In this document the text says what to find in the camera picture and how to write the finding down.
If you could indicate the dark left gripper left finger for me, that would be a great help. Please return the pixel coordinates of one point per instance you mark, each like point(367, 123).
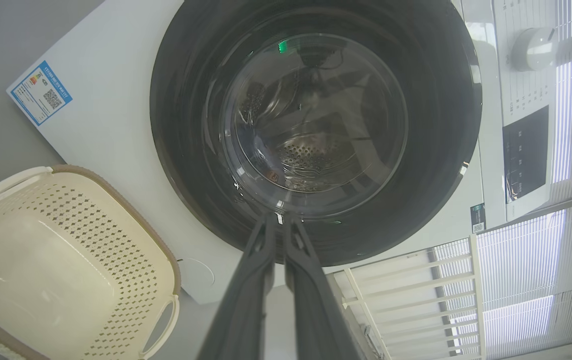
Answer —
point(245, 310)

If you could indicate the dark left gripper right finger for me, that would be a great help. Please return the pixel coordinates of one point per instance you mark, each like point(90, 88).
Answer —
point(316, 315)

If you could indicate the black round glass washer door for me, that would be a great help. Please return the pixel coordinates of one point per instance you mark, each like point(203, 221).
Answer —
point(180, 125)

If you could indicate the stainless steel washing machine drum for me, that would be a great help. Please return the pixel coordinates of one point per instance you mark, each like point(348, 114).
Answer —
point(316, 155)

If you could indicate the white front-load washing machine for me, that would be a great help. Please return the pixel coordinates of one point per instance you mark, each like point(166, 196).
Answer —
point(105, 150)

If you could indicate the dark washing machine display panel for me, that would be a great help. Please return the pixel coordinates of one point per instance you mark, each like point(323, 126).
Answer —
point(526, 155)

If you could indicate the white control dial knob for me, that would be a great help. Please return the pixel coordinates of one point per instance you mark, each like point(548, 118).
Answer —
point(533, 50)

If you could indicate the round white drain filter cover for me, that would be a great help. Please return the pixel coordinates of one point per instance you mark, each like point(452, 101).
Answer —
point(200, 272)

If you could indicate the white slatted rack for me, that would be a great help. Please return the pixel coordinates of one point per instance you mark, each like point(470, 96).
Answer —
point(476, 280)

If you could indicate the small dark QR sticker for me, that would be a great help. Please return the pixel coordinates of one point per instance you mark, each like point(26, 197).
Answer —
point(478, 218)

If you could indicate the cream perforated laundry basket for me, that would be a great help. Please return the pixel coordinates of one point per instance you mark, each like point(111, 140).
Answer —
point(40, 265)

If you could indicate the blue energy label sticker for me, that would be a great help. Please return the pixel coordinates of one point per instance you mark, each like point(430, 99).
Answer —
point(40, 92)

